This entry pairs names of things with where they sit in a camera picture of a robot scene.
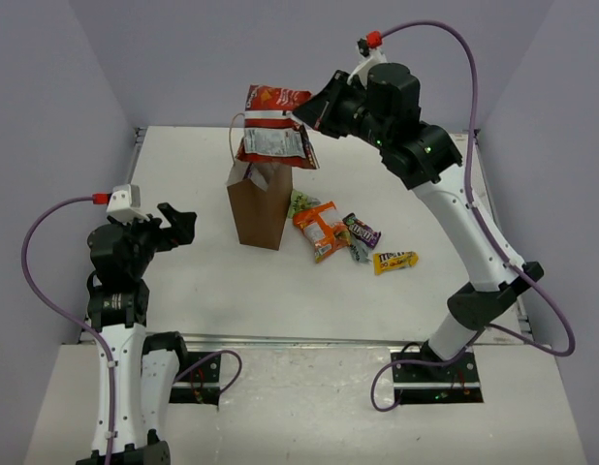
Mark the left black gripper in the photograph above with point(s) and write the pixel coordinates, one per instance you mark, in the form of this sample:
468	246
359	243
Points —
160	233

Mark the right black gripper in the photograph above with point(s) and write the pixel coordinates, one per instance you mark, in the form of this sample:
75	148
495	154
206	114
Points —
327	102

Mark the red Doritos chip bag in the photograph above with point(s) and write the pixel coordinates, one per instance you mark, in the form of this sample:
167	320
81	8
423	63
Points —
271	134

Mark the brown paper bag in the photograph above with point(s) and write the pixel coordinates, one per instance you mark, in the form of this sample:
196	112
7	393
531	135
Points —
260	216

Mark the brown M&M's packet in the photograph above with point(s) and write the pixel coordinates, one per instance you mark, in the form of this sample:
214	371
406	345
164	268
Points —
363	238

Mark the yellow M&M's packet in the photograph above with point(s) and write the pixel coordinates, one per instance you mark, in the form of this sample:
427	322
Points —
390	261

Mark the purple Fox's candy bag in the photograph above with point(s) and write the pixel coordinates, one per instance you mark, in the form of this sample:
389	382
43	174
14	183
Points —
254	175

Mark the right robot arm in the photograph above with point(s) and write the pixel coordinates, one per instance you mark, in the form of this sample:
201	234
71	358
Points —
384	111

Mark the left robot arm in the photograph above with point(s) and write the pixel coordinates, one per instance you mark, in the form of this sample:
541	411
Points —
137	370

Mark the green candy packet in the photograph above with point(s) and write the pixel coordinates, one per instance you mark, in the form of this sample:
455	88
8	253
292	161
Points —
299	202

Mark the orange Reese's packet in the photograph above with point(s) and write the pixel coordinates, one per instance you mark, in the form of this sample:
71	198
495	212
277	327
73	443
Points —
324	228

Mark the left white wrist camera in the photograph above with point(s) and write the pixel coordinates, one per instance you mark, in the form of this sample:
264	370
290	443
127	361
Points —
125	205

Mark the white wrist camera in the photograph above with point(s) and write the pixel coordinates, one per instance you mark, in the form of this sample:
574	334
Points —
125	205
370	56

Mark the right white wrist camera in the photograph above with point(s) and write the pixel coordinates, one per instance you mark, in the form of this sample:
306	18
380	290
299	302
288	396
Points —
370	56

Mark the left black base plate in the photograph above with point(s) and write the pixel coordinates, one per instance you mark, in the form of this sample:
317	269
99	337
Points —
200	386

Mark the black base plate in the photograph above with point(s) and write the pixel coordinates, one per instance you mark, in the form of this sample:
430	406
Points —
200	386
458	383

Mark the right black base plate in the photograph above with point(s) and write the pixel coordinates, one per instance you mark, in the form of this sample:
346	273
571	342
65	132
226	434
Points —
458	383

